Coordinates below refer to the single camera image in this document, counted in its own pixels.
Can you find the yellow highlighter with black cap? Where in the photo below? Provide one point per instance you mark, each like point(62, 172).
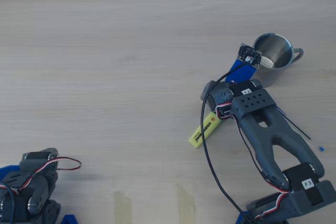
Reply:
point(200, 136)

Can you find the black camera circuit board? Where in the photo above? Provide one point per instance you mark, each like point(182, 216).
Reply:
point(249, 54)

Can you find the grey padded gripper finger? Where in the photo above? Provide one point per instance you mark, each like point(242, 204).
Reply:
point(204, 87)

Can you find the grey folded robot arm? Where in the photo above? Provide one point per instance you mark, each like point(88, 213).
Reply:
point(39, 195)

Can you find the blue ballpoint pen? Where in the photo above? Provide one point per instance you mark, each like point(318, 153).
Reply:
point(321, 149)

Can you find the blue camera mount bracket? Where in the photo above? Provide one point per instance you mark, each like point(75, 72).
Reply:
point(241, 73)

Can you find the beige masking tape strip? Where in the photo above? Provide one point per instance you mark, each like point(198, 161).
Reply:
point(123, 208)
point(186, 205)

